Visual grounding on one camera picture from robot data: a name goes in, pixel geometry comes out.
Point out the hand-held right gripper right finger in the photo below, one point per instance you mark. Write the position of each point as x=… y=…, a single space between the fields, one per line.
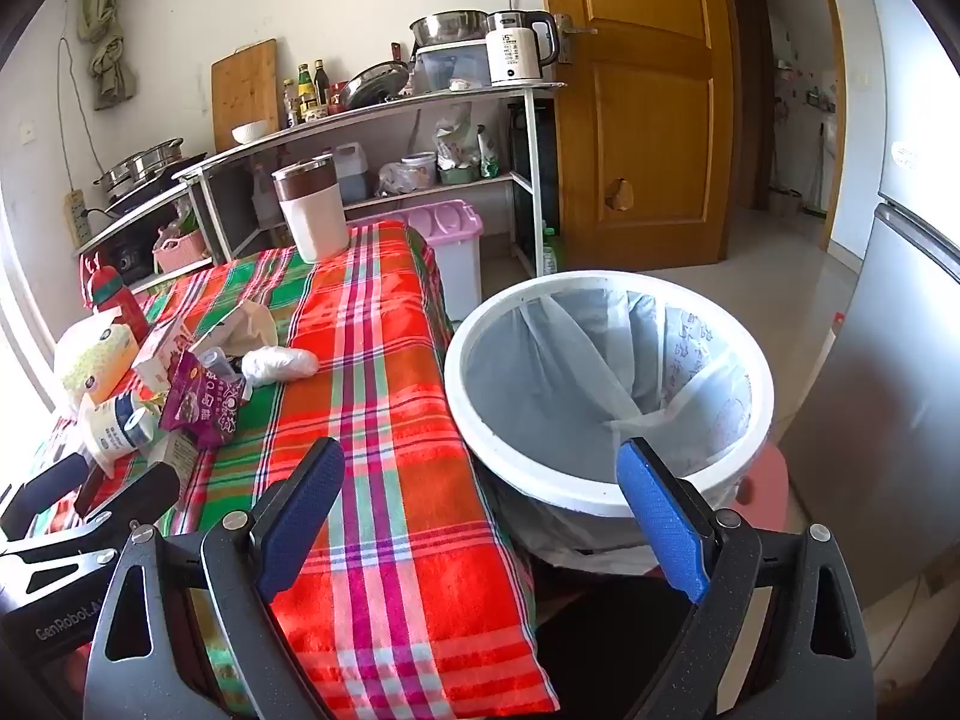
x=660 y=517

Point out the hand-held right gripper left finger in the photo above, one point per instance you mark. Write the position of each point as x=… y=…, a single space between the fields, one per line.
x=300 y=517

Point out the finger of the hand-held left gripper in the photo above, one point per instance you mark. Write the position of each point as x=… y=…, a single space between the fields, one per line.
x=45 y=484
x=135 y=495

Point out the brown drink carton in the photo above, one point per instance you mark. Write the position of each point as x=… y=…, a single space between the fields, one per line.
x=174 y=456

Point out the white blue yogurt bottle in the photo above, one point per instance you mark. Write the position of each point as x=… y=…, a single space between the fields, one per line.
x=112 y=431

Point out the purple snack packet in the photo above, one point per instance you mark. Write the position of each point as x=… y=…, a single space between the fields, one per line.
x=206 y=401

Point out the white round trash bin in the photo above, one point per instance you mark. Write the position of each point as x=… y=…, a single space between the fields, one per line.
x=525 y=465

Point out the pink strawberry milk carton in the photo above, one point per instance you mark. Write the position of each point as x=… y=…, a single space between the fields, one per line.
x=161 y=352

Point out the white plastic bag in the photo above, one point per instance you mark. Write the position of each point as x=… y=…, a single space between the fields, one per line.
x=279 y=366

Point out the clear plastic cup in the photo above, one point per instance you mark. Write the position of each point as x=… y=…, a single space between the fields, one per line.
x=217 y=361

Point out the translucent plastic bin liner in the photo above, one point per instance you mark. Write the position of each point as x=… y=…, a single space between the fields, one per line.
x=600 y=360

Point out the white paper bag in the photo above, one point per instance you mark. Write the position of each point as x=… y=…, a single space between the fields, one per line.
x=247 y=326

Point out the pink stool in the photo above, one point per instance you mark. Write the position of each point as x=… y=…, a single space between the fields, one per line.
x=772 y=487

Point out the yellow white tissue pack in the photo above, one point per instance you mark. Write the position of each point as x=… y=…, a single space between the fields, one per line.
x=94 y=360

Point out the red green plaid tablecloth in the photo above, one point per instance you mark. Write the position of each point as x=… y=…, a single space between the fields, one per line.
x=375 y=390

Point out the red antler water bottle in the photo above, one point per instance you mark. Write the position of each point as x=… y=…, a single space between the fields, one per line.
x=116 y=300

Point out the black round appliance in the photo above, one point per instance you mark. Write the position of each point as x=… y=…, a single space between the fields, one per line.
x=133 y=261

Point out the pink plastic basket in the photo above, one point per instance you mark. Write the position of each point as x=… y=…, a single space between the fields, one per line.
x=180 y=251

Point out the white power strip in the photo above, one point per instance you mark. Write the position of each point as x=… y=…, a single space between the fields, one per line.
x=76 y=219

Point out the low metal cooking table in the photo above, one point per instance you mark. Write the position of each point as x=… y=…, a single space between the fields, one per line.
x=142 y=214

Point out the green bottle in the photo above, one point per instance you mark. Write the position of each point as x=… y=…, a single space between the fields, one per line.
x=551 y=255

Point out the silver refrigerator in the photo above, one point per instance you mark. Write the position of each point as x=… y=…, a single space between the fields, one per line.
x=900 y=352

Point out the white and brown jug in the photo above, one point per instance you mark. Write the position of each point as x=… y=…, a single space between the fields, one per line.
x=315 y=225

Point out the pink lidded storage box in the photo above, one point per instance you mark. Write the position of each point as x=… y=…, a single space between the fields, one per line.
x=457 y=262

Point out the black cooktop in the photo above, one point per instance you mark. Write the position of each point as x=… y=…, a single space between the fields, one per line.
x=150 y=193

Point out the clear plastic bottle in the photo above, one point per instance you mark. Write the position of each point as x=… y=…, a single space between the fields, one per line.
x=264 y=202

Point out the steel steamer pot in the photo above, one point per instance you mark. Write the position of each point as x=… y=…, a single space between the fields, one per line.
x=139 y=165

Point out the clear oil jug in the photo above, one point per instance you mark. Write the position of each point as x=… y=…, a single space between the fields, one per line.
x=351 y=176

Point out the clear bag of food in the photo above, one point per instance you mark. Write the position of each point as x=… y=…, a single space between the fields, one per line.
x=391 y=178

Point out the white lidded jar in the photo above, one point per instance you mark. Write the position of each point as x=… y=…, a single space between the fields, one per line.
x=418 y=169

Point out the green bowl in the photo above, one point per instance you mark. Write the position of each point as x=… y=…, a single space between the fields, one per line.
x=459 y=175

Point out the white ceramic bowl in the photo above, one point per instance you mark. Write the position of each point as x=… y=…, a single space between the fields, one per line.
x=249 y=133

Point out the wooden door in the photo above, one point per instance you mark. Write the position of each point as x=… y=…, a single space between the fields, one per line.
x=637 y=127

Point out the white green food bags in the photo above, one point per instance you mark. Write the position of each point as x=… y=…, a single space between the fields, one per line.
x=465 y=142

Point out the small clear seasoning bottle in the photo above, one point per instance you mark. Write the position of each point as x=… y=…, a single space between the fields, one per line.
x=291 y=105

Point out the white metal kitchen rack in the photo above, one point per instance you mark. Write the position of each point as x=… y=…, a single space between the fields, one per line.
x=375 y=111

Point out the wooden cutting board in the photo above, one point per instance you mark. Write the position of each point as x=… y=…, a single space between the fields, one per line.
x=244 y=90

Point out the red jar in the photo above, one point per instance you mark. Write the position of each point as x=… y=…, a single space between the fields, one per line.
x=337 y=99

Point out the yellow label sauce bottle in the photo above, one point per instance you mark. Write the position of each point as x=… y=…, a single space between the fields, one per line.
x=307 y=94

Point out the dark sauce bottle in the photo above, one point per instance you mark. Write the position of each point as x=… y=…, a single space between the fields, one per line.
x=322 y=82

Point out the frying pan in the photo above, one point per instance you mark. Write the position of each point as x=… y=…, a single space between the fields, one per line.
x=375 y=82

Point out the hanging green cloth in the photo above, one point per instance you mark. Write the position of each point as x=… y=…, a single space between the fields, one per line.
x=105 y=30

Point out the clear plastic container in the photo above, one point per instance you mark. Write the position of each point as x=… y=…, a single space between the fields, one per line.
x=450 y=67

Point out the white electric kettle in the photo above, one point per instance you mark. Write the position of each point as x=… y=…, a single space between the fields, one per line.
x=514 y=52

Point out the stainless steel bowl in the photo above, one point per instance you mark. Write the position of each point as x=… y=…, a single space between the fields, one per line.
x=450 y=28

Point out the wooden doorway frame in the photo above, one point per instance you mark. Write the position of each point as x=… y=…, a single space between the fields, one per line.
x=742 y=90

